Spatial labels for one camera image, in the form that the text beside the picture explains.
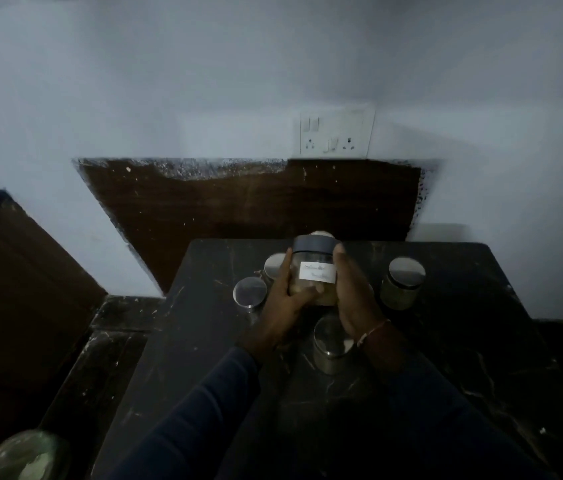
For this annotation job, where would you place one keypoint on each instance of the green glass container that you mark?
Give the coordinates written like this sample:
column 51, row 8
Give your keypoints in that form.
column 21, row 457

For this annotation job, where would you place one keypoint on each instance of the white wall socket switch panel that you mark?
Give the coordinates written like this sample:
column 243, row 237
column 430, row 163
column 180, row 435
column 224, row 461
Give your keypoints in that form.
column 334, row 132

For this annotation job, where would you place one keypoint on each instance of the person's right hand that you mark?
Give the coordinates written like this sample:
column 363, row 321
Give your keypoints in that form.
column 356, row 304

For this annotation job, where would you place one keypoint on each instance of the person's left forearm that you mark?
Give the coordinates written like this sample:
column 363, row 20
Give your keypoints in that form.
column 186, row 419

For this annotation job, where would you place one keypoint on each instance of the dark brown wooden wall panel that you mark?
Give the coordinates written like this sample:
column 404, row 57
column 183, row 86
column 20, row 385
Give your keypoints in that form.
column 241, row 214

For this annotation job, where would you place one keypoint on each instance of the orange turmeric jar steel lid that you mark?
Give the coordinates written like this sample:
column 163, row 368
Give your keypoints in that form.
column 322, row 234

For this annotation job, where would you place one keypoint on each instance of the cinnamon jar steel lid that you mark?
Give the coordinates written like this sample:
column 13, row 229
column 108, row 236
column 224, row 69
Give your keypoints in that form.
column 329, row 349

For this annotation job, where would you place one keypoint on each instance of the person's left hand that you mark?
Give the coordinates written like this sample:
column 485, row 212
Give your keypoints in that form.
column 276, row 314

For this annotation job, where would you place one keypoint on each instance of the coriander powder jar grey lid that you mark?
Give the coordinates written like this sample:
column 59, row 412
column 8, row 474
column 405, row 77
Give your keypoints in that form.
column 316, row 272

